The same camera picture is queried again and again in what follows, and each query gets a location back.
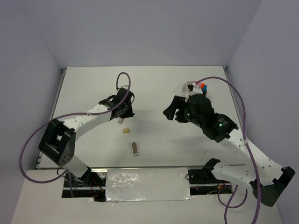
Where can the silver foil sheet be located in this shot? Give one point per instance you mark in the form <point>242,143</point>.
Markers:
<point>149,184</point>

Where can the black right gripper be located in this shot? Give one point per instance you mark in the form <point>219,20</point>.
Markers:
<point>169,112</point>

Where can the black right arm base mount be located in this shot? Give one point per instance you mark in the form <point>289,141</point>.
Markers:
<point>203,182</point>

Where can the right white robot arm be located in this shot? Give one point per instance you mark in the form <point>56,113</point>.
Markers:
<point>257,170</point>

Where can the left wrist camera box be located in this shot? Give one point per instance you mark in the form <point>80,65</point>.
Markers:
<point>124,88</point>

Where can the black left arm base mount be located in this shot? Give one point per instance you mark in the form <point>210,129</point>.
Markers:
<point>92,185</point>

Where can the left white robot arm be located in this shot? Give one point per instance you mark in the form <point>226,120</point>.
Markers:
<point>59,138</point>

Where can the blue highlighter cap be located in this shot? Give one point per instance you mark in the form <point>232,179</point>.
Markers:
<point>204,88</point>

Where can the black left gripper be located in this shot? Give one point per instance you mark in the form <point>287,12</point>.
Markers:
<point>130,113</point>

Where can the small tan eraser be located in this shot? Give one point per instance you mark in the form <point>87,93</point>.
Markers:
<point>126,130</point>

